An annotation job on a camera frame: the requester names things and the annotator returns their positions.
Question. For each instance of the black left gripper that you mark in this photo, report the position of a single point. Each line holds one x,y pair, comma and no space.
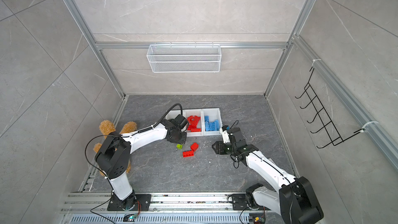
183,140

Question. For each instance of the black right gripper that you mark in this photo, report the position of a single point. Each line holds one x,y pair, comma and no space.
218,146

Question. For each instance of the red curved lego piece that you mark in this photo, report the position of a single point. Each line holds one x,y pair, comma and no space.
193,121

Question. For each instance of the blue lego brick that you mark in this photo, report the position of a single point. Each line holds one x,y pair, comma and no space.
207,124
213,126

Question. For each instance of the red square lego brick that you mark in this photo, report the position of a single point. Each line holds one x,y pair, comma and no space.
194,147

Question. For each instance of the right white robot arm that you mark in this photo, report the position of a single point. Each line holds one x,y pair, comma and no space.
293,198

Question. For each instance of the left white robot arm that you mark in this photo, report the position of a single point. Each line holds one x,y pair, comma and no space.
114,154

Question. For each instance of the white middle plastic bin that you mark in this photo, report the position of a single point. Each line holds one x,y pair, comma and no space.
194,112

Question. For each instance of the white right plastic bin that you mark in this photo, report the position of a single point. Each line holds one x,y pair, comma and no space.
213,114

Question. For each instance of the white wire mesh basket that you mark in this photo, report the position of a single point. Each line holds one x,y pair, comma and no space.
186,58

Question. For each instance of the black wire hook rack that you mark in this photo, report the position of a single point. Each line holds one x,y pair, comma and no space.
321,114

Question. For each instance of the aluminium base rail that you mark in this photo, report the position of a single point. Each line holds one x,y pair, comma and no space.
166,208

